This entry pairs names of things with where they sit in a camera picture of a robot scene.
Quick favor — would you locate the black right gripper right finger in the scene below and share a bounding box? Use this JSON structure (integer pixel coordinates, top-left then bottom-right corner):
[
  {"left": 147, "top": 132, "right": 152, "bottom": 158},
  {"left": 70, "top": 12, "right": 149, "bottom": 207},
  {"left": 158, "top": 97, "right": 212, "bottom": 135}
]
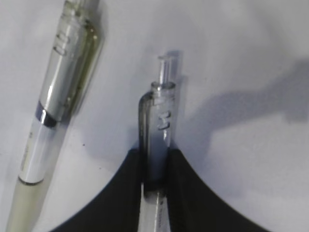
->
[{"left": 166, "top": 149, "right": 266, "bottom": 232}]

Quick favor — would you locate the beige barrel pen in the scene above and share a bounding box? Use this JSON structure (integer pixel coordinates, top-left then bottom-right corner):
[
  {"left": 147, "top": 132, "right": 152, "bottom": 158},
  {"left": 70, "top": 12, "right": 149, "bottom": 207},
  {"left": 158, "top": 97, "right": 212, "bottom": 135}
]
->
[{"left": 5, "top": 0, "right": 104, "bottom": 232}]

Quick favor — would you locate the white grey patterned pen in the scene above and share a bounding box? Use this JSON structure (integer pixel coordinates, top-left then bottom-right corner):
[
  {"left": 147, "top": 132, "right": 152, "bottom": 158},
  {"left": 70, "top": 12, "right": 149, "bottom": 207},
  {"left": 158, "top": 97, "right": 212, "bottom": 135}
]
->
[{"left": 138, "top": 55, "right": 176, "bottom": 232}]

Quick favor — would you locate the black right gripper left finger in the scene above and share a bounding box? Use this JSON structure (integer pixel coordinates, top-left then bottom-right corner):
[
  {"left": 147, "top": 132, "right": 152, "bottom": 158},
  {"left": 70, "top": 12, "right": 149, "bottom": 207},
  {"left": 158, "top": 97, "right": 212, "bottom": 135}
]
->
[{"left": 53, "top": 149, "right": 141, "bottom": 232}]

